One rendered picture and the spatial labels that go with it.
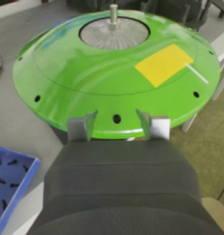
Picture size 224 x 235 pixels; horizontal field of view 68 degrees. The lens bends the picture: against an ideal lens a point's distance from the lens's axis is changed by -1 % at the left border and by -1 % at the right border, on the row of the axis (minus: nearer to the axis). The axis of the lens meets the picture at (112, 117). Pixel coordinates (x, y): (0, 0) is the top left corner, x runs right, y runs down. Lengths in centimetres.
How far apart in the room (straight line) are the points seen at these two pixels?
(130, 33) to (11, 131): 31
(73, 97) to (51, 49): 9
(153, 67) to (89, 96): 8
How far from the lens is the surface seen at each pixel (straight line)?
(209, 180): 142
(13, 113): 45
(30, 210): 32
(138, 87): 19
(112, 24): 26
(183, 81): 22
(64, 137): 34
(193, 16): 66
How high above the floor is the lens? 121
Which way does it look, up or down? 52 degrees down
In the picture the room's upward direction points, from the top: 3 degrees counter-clockwise
